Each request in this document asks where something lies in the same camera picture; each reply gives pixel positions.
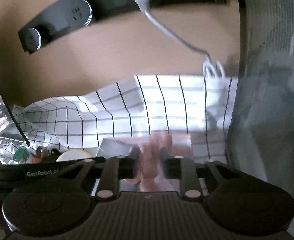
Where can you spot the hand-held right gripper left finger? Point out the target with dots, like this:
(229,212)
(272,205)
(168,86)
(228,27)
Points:
(135,162)

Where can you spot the grey translucent panel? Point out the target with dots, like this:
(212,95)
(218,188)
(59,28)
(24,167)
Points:
(274,92)

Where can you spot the black power strip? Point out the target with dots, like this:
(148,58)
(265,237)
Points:
(112,0)

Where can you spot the green lid glass jar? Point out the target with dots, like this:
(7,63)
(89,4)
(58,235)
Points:
(20,155)

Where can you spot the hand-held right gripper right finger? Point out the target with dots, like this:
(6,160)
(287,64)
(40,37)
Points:
(165,163)

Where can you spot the grey box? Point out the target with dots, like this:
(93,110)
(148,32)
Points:
(114,147)

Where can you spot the black bar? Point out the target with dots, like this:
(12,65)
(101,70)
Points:
(20,130)

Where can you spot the pink soft cloth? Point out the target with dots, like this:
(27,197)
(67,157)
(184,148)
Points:
(150,160)

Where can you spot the small brown thing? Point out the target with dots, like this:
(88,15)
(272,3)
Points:
(40,153)

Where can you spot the white black checked tablecloth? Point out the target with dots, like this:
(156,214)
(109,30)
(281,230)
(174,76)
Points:
(162,105)

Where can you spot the round white mesh pad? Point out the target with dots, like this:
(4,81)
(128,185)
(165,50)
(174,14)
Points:
(72,155)

